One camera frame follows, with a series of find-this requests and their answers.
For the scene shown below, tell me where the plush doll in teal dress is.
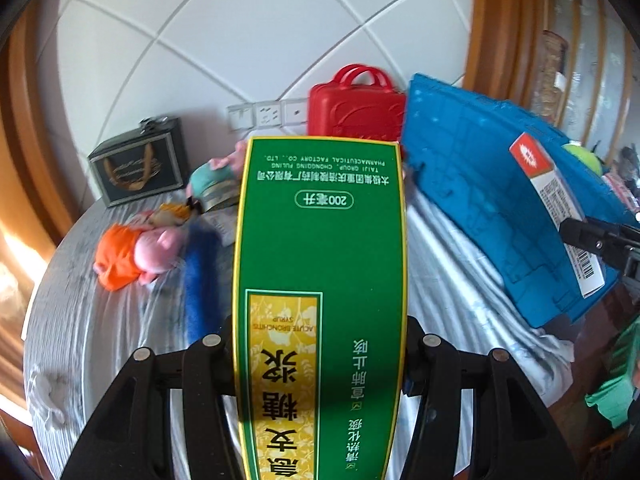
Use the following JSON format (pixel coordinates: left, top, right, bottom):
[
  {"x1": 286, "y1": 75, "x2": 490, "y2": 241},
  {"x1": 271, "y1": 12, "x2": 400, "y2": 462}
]
[{"x1": 185, "y1": 141, "x2": 247, "y2": 214}]

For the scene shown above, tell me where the red and white medicine box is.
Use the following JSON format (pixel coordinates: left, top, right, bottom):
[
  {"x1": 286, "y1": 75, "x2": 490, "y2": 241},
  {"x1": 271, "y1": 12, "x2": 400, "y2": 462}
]
[{"x1": 509, "y1": 132, "x2": 607, "y2": 300}]

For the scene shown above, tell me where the rolled patterned carpet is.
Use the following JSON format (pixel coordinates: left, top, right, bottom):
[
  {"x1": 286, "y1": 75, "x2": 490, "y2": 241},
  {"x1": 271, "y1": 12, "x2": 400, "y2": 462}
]
[{"x1": 532, "y1": 29, "x2": 571, "y2": 127}]

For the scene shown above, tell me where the green cloth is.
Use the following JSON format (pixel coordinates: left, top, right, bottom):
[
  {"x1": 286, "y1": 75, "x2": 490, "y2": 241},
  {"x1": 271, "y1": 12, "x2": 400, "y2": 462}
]
[{"x1": 584, "y1": 320, "x2": 640, "y2": 429}]

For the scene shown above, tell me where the blue plastic crate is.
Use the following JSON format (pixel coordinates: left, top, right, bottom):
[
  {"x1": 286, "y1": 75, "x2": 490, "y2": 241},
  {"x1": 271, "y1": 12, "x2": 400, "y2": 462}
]
[{"x1": 401, "y1": 74, "x2": 622, "y2": 329}]

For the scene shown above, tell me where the white wall switch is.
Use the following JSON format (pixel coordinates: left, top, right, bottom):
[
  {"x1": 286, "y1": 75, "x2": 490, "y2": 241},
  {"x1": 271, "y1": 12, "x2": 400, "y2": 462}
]
[{"x1": 227, "y1": 102, "x2": 256, "y2": 132}]

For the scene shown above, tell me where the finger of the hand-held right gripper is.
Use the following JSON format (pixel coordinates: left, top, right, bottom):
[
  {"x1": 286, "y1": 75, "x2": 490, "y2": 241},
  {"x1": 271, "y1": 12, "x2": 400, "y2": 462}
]
[{"x1": 558, "y1": 215, "x2": 640, "y2": 281}]

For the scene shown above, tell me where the pig plush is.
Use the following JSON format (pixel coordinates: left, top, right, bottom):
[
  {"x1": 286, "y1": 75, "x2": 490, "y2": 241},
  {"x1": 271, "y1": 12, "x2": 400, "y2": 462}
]
[
  {"x1": 562, "y1": 143, "x2": 604, "y2": 176},
  {"x1": 94, "y1": 223, "x2": 187, "y2": 292}
]

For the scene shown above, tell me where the wooden door frame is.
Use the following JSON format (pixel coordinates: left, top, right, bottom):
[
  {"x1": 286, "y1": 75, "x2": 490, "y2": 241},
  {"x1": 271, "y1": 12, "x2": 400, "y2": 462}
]
[{"x1": 461, "y1": 0, "x2": 547, "y2": 107}]

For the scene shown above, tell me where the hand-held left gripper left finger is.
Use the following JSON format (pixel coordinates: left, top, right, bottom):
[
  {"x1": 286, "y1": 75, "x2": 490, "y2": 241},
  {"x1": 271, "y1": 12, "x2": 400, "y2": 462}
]
[{"x1": 60, "y1": 315, "x2": 242, "y2": 480}]

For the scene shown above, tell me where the small yellow toy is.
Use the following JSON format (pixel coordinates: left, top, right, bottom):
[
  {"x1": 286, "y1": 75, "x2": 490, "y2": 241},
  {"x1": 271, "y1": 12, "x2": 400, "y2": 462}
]
[{"x1": 131, "y1": 202, "x2": 194, "y2": 229}]

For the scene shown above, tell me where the black gift box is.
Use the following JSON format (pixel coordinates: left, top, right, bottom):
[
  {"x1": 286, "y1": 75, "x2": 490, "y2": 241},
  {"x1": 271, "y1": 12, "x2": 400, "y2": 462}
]
[{"x1": 88, "y1": 116, "x2": 187, "y2": 209}]

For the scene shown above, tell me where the pig plush in green dress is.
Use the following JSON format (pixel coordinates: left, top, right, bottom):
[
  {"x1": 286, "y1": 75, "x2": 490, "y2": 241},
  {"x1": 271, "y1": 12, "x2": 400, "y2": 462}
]
[{"x1": 562, "y1": 143, "x2": 604, "y2": 176}]

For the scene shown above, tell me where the blue fuzzy duster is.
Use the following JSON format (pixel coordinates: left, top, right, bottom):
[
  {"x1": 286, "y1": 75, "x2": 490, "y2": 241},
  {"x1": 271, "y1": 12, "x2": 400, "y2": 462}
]
[{"x1": 181, "y1": 220, "x2": 222, "y2": 347}]

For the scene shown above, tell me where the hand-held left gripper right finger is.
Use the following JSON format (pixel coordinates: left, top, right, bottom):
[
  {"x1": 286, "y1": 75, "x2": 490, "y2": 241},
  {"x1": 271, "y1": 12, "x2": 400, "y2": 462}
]
[{"x1": 384, "y1": 315, "x2": 581, "y2": 480}]

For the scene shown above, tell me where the red toy suitcase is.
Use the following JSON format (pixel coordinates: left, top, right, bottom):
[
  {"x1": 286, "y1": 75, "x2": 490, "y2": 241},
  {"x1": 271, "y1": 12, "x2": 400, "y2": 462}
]
[{"x1": 307, "y1": 64, "x2": 407, "y2": 144}]

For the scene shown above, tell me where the green medicine box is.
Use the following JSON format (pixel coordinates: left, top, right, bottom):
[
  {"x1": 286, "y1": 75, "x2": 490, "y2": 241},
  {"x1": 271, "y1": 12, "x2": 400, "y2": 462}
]
[{"x1": 231, "y1": 136, "x2": 409, "y2": 480}]

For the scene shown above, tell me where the grey striped tablecloth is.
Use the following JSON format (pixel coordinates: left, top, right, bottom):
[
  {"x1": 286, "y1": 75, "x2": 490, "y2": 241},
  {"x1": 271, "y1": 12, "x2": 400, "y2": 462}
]
[{"x1": 22, "y1": 187, "x2": 577, "y2": 480}]

